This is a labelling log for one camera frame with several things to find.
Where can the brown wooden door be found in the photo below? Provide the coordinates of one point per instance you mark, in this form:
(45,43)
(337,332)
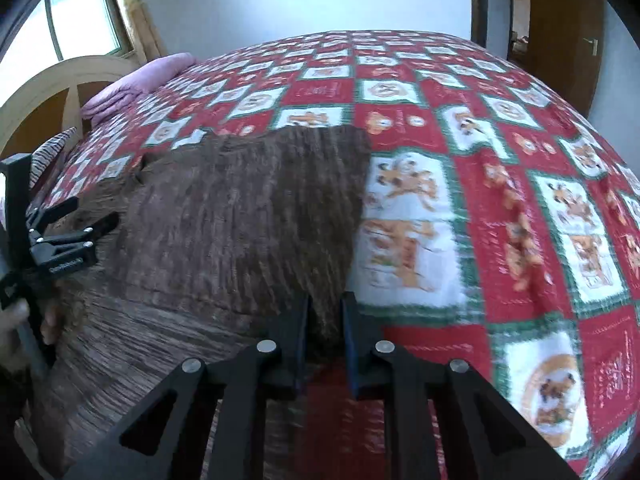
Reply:
(560,40)

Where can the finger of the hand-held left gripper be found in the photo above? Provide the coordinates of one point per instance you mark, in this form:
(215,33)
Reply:
(57,211)
(82,242)

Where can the dark door frame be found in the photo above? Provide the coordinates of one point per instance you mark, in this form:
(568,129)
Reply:
(482,0)

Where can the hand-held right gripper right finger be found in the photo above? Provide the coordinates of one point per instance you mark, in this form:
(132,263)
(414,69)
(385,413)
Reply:
(350,340)

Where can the brown striped knitted garment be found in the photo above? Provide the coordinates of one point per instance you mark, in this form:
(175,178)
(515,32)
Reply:
(225,220)

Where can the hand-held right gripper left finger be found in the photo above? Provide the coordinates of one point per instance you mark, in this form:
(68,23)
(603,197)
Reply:
(302,340)

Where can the red printed bear blanket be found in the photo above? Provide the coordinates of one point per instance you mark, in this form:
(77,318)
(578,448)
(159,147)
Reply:
(500,210)

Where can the window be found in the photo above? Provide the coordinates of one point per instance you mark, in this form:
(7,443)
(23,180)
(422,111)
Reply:
(82,10)

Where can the wooden bed headboard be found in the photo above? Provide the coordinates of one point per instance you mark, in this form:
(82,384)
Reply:
(40,95)

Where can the person's left hand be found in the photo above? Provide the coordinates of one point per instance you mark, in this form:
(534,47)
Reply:
(50,325)

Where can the striped pillow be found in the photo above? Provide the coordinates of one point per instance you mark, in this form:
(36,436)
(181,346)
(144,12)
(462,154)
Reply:
(50,157)

